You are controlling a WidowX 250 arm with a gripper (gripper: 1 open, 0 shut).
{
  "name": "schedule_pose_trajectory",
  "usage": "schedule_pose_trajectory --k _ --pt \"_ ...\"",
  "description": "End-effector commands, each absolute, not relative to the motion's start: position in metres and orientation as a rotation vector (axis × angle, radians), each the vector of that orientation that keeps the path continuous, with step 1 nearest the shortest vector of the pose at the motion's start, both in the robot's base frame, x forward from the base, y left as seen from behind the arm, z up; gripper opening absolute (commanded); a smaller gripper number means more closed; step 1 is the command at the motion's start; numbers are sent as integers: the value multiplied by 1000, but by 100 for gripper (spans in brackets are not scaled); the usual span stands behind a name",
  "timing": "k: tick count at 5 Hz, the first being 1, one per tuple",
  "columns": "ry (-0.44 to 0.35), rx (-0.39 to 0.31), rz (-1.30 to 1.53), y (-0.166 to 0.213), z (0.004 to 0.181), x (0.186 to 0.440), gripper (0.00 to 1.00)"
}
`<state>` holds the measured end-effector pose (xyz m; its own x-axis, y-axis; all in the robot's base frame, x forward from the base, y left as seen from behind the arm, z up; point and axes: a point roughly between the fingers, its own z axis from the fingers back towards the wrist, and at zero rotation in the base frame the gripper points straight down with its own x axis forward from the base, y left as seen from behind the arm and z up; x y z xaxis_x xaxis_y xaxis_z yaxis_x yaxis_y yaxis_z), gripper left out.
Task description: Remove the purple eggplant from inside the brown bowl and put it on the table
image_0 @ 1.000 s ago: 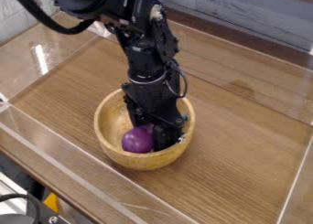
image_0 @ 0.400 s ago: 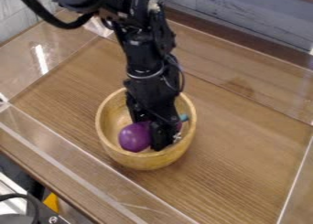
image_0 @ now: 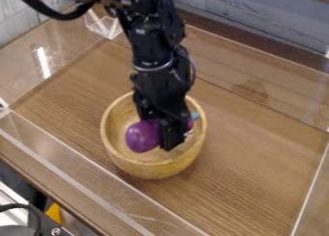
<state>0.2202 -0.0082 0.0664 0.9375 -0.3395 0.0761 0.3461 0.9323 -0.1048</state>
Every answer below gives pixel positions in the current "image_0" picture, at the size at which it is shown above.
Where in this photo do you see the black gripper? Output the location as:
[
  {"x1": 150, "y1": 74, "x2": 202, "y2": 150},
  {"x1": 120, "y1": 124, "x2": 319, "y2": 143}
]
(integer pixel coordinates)
[{"x1": 130, "y1": 65, "x2": 194, "y2": 151}]

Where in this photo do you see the purple toy eggplant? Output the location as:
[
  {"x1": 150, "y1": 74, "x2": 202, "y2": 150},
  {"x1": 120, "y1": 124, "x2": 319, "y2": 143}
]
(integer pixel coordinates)
[{"x1": 126, "y1": 112, "x2": 202, "y2": 153}]

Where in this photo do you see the brown wooden bowl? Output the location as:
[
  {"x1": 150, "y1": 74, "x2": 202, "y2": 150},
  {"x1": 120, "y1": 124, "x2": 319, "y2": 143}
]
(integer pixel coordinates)
[{"x1": 101, "y1": 92, "x2": 207, "y2": 179}]

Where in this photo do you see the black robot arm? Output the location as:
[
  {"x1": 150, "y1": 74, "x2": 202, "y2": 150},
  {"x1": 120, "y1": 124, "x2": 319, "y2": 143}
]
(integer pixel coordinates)
[{"x1": 22, "y1": 0, "x2": 196, "y2": 152}]

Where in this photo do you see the yellow black machine base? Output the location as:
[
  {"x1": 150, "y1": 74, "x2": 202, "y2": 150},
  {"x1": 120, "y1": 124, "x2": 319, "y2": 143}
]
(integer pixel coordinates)
[{"x1": 0, "y1": 202, "x2": 101, "y2": 236}]

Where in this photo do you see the clear acrylic tray wall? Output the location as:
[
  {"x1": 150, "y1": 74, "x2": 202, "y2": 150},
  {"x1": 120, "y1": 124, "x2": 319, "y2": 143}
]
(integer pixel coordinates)
[{"x1": 0, "y1": 99, "x2": 210, "y2": 236}]

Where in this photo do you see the black cable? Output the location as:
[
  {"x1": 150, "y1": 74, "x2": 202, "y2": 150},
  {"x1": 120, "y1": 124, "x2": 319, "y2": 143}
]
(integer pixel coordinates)
[{"x1": 0, "y1": 203, "x2": 43, "y2": 236}]

